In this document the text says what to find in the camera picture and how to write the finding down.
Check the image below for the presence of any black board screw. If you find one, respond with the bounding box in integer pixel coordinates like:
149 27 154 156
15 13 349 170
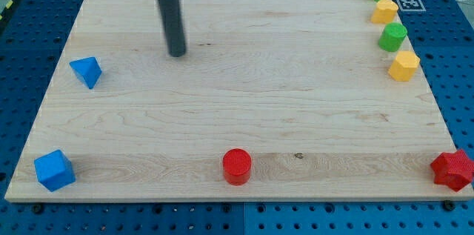
442 200 456 212
31 203 44 214

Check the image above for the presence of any yellow heart block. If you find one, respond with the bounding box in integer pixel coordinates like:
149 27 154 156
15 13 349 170
370 0 398 24

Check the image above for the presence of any light wooden board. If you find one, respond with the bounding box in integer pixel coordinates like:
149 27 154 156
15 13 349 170
5 0 473 203

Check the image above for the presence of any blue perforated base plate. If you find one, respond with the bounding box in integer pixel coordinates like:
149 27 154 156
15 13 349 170
1 0 473 234

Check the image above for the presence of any yellow hexagon block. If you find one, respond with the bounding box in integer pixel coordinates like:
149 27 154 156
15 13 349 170
388 51 420 82

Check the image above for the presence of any red cylinder block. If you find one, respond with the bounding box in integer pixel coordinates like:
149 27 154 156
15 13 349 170
222 148 252 185

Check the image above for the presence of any blue cube block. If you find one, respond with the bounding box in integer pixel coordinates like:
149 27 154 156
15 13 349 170
34 150 76 192

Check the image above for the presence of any white fiducial marker tag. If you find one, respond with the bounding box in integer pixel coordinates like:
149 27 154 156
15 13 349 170
395 0 426 12

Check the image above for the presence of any red star block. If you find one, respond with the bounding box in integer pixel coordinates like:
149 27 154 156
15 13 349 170
430 149 473 192

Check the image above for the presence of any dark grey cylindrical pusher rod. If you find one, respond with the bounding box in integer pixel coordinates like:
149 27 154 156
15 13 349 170
157 0 187 57

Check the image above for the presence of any black right board screw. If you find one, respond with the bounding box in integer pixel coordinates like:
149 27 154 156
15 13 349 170
442 200 456 212

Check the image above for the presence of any green cylinder block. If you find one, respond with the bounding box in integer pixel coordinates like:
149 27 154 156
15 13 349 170
378 22 407 52

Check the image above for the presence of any black left board screw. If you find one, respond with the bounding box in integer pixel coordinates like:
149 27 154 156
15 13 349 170
31 203 44 214

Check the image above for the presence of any blue triangle block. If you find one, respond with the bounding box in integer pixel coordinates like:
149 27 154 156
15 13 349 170
70 56 102 89

